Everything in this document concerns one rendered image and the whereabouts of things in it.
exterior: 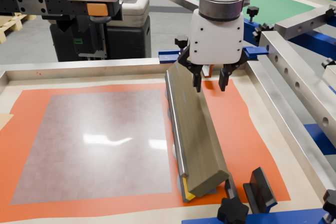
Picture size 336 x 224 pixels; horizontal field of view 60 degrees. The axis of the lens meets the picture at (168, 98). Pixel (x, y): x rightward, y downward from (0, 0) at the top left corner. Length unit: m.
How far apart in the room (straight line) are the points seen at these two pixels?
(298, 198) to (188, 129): 0.24
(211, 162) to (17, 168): 0.40
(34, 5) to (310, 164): 0.94
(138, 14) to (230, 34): 1.06
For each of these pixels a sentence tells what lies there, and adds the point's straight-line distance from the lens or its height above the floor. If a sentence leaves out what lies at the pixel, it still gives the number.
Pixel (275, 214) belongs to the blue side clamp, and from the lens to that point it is 0.53.
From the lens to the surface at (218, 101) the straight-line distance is 0.79.
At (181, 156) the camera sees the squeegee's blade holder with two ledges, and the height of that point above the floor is 1.02.
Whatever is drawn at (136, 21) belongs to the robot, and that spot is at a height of 0.83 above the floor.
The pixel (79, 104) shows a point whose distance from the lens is 0.80.
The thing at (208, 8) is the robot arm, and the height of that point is 1.26.
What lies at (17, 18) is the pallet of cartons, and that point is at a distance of 3.92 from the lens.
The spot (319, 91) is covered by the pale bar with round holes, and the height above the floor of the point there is 1.04.
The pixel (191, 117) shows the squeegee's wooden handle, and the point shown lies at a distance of 0.61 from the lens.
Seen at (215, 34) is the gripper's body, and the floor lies 1.21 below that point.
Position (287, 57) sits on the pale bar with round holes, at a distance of 0.87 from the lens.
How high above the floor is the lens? 1.43
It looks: 37 degrees down
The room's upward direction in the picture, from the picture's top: straight up
